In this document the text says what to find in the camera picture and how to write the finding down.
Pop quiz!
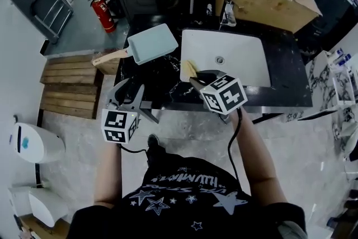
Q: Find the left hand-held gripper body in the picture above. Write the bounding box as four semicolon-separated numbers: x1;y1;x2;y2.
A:
101;102;140;145

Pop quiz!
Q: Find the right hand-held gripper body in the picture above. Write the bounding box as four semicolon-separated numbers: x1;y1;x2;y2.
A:
200;74;249;124

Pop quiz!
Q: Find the yellow sponge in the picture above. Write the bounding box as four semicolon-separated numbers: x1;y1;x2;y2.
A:
180;60;200;78

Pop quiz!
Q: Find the pale green square pan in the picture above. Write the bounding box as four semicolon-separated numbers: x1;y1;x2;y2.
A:
92;23;179;67

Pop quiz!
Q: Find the person's right forearm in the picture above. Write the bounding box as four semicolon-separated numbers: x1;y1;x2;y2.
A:
229;106;289;207

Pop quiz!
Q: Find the person's left forearm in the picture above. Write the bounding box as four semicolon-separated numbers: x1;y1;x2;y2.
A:
93;142;124;209

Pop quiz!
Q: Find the black marble sink table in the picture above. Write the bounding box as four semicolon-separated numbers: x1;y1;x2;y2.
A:
114;12;313;124

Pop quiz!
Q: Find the wooden crate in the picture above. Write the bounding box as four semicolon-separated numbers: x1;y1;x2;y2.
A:
92;49;124;76

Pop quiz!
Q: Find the white sink basin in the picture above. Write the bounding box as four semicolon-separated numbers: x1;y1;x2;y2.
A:
179;28;272;89

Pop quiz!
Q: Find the person's black shoe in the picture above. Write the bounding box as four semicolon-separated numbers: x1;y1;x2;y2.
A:
147;134;160;149

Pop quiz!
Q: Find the wooden pallet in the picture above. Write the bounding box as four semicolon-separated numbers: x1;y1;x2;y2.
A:
39;53;104;120

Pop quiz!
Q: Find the chrome faucet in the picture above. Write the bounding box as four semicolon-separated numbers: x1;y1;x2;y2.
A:
219;0;237;27

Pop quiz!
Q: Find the white round device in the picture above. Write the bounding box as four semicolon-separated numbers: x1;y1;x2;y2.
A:
12;122;67;165

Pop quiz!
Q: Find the red fire extinguisher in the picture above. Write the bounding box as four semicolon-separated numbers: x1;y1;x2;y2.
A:
88;0;116;34

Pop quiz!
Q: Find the white marble pattern cabinet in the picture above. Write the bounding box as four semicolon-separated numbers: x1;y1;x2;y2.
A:
296;50;358;124

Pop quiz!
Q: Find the person's black star print clothing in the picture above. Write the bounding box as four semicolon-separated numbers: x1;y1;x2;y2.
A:
67;142;308;239

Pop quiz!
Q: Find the plain white toilet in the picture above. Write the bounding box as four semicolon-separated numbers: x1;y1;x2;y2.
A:
7;186;69;229

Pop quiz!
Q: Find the small cardboard box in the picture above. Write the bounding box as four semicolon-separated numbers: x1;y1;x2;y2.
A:
19;214;70;239

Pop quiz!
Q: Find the black cabinet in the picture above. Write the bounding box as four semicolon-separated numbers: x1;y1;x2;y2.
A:
293;0;358;54

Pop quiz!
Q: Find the left hand-held gripper cable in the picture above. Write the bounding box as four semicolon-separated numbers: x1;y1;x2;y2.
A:
116;142;149;154

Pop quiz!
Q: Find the hand-held gripper cable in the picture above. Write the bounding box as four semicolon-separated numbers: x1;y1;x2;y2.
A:
228;107;244;185
116;142;149;154

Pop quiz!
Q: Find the right hand-held gripper cable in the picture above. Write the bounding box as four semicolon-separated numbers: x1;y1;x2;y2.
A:
228;107;244;185

